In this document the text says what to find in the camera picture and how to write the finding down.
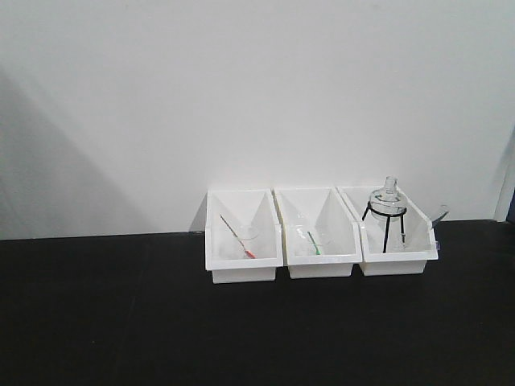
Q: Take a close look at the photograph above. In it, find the white left storage bin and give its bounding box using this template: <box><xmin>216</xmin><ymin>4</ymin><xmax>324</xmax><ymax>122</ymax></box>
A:
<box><xmin>204</xmin><ymin>189</ymin><xmax>283</xmax><ymax>284</ymax></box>

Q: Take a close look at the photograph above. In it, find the white storage bin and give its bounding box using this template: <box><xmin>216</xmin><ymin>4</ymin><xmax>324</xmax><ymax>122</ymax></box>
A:
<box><xmin>337</xmin><ymin>186</ymin><xmax>439</xmax><ymax>276</ymax></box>
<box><xmin>204</xmin><ymin>189</ymin><xmax>283</xmax><ymax>284</ymax></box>
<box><xmin>274</xmin><ymin>187</ymin><xmax>362</xmax><ymax>279</ymax></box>

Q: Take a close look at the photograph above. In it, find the glass thermometer red tip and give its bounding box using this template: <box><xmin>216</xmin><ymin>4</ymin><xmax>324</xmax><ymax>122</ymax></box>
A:
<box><xmin>219</xmin><ymin>214</ymin><xmax>256</xmax><ymax>259</ymax></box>

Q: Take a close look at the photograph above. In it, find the clear glass beaker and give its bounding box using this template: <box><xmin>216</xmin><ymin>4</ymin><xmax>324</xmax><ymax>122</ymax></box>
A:
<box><xmin>295</xmin><ymin>226</ymin><xmax>317</xmax><ymax>256</ymax></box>

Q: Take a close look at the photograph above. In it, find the white middle storage bin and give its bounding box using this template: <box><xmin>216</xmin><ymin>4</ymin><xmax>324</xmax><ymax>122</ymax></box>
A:
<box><xmin>274</xmin><ymin>187</ymin><xmax>362</xmax><ymax>279</ymax></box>

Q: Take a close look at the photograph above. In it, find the green tipped glass rod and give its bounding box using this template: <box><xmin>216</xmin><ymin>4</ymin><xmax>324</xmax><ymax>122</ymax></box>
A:
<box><xmin>307</xmin><ymin>231</ymin><xmax>321</xmax><ymax>256</ymax></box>

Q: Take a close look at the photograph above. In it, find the clear glass flask on tripod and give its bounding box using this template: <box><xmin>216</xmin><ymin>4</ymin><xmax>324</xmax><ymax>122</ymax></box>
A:
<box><xmin>369</xmin><ymin>176</ymin><xmax>407</xmax><ymax>221</ymax></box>

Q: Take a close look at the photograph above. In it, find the black metal tripod stand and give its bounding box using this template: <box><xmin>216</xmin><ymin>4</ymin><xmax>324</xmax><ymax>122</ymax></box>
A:
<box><xmin>361</xmin><ymin>201</ymin><xmax>407</xmax><ymax>253</ymax></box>

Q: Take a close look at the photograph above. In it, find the white right storage bin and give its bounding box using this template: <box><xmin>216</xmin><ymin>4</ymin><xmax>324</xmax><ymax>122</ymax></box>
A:
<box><xmin>337</xmin><ymin>186</ymin><xmax>439</xmax><ymax>276</ymax></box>

